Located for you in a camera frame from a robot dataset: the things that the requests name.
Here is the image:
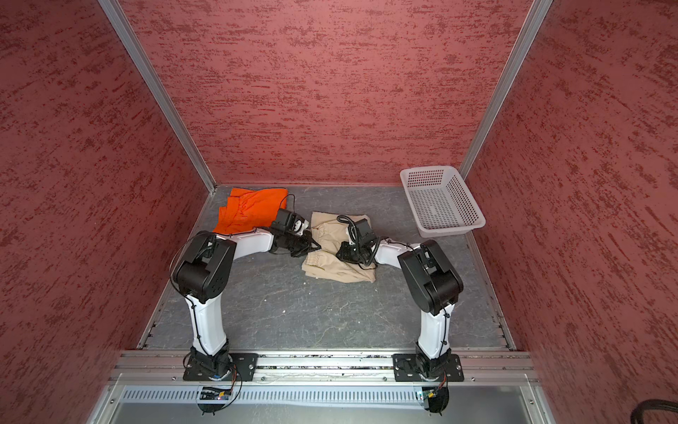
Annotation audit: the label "black cable bottom right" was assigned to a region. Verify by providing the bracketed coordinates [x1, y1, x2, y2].
[629, 398, 678, 424]

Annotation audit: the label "white plastic laundry basket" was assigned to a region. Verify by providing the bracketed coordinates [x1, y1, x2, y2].
[400, 166, 487, 239]

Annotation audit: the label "right aluminium corner post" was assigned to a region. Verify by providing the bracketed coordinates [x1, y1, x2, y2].
[459, 0, 553, 179]

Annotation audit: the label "small circuit board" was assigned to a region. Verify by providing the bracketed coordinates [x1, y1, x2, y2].
[199, 386, 233, 402]
[420, 388, 446, 403]

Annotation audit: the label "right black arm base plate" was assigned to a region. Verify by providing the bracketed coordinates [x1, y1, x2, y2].
[391, 353, 464, 383]

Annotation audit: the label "aluminium front rail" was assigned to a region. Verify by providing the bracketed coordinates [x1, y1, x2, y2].
[109, 350, 541, 387]

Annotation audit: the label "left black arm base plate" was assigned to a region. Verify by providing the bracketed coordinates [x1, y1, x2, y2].
[183, 353, 260, 383]

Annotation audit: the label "right small circuit board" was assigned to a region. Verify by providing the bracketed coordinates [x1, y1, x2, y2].
[420, 388, 446, 403]

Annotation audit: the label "aluminium corner post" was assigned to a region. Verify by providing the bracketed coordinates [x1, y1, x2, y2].
[459, 0, 553, 179]
[98, 0, 218, 194]

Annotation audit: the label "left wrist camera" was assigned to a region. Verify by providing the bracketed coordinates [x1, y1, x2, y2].
[292, 219, 310, 237]

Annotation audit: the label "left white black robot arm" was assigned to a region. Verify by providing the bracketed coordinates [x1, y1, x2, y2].
[169, 208, 321, 381]

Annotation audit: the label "left small circuit board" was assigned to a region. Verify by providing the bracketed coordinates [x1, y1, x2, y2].
[199, 386, 233, 402]

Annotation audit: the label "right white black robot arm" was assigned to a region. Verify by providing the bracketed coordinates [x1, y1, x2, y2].
[335, 215, 464, 382]

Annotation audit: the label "beige shorts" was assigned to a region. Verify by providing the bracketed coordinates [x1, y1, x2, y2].
[302, 211, 376, 284]

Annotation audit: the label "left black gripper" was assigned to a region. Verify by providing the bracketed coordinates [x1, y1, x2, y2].
[283, 230, 321, 256]

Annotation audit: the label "left aluminium corner post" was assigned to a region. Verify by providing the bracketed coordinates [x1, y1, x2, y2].
[98, 0, 218, 194]

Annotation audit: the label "white slotted cable duct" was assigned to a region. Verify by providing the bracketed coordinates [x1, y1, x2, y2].
[121, 385, 424, 407]

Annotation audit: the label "orange shorts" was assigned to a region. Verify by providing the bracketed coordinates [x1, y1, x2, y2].
[213, 188, 289, 235]

